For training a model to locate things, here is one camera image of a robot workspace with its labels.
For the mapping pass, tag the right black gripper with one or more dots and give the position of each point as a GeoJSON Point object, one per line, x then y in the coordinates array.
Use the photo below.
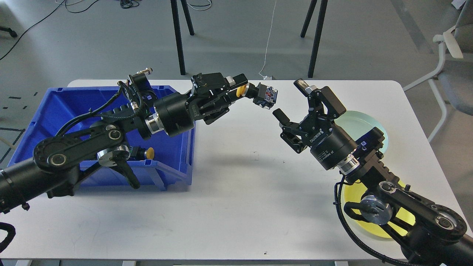
{"type": "Point", "coordinates": [328, 142]}

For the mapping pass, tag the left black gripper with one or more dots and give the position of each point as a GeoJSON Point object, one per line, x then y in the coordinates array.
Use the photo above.
{"type": "Point", "coordinates": [177, 112]}

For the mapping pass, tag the yellow push button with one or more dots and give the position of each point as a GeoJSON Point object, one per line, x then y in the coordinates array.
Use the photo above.
{"type": "Point", "coordinates": [262, 95]}
{"type": "Point", "coordinates": [138, 153]}

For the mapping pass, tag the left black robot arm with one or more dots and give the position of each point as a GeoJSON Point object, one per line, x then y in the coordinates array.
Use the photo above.
{"type": "Point", "coordinates": [97, 138]}

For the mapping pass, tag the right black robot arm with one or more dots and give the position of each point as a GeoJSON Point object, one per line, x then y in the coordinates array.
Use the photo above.
{"type": "Point", "coordinates": [429, 234]}

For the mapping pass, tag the pale green plate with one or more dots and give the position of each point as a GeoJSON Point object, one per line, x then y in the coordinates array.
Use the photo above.
{"type": "Point", "coordinates": [357, 124]}

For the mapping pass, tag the yellow plate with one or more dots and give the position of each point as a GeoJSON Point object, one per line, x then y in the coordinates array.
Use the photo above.
{"type": "Point", "coordinates": [354, 193]}

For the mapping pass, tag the blue plastic bin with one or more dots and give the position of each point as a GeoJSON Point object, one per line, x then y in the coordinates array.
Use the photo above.
{"type": "Point", "coordinates": [173, 155]}

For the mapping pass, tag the left black tripod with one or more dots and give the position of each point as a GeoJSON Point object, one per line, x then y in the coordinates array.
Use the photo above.
{"type": "Point", "coordinates": [177, 31]}

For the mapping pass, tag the black tripod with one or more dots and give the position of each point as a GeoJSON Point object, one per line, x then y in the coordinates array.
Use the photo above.
{"type": "Point", "coordinates": [318, 31]}
{"type": "Point", "coordinates": [177, 31]}

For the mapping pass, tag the right black tripod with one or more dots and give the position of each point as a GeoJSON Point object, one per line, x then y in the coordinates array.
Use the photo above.
{"type": "Point", "coordinates": [318, 31]}

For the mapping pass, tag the grey office chair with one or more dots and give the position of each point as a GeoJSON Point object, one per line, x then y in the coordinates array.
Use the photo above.
{"type": "Point", "coordinates": [453, 71]}

